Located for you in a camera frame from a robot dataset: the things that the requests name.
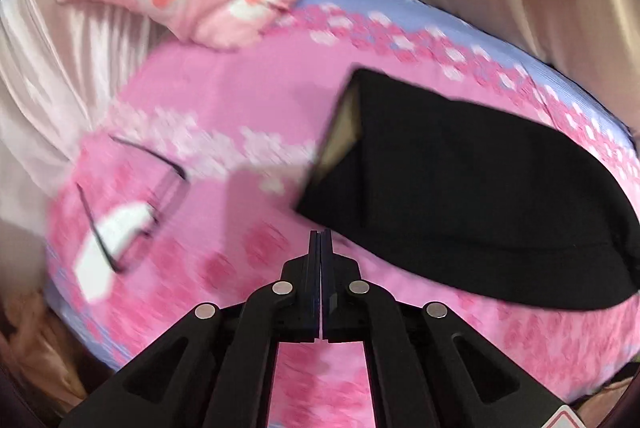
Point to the black pants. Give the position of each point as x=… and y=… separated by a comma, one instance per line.
x=474, y=198

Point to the pink floral bed sheet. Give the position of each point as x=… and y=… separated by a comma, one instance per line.
x=246, y=125

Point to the white paper card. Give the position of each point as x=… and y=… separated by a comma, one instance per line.
x=101, y=254

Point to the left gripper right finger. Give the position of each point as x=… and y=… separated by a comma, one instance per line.
x=427, y=367

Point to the black-framed eyeglasses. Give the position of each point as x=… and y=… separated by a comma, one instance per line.
x=140, y=174

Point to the white satin curtain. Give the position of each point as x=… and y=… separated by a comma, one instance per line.
x=61, y=65

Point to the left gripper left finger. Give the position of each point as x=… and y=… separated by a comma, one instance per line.
x=215, y=366

